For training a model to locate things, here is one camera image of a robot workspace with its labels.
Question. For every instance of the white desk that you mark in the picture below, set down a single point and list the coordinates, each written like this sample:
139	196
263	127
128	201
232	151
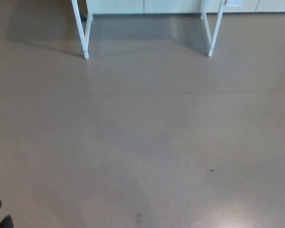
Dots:
81	35

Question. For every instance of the white cabinet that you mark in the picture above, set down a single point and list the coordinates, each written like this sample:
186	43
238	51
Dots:
171	6

